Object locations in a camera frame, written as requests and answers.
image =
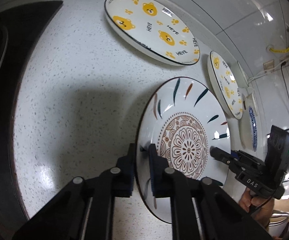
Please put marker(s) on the person's right hand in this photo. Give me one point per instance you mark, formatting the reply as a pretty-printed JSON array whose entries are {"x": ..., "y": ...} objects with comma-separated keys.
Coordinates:
[{"x": 264, "y": 207}]

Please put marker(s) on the small yellow bear plate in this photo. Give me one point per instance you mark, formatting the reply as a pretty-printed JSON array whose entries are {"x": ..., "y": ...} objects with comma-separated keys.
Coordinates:
[{"x": 225, "y": 86}]

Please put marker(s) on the blue rimmed white plate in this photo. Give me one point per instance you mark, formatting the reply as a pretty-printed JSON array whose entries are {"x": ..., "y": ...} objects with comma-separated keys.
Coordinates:
[{"x": 248, "y": 129}]

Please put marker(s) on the black stove top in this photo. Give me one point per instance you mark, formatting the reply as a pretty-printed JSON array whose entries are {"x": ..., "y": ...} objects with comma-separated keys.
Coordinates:
[{"x": 20, "y": 28}]

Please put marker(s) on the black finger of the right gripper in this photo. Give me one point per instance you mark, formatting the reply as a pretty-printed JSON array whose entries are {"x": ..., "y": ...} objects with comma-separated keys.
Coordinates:
[{"x": 222, "y": 156}]

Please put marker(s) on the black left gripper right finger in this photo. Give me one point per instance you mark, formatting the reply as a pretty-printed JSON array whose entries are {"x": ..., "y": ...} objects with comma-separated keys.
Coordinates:
[{"x": 200, "y": 209}]

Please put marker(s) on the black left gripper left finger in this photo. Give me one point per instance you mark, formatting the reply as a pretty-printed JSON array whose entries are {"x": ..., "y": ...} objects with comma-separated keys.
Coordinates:
[{"x": 84, "y": 208}]

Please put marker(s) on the white mandala pattern plate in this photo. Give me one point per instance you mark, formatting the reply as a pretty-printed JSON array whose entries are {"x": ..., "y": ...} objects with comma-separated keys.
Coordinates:
[{"x": 184, "y": 120}]

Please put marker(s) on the large yellow bear plate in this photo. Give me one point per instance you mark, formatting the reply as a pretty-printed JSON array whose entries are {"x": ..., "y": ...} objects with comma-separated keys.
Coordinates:
[{"x": 154, "y": 30}]

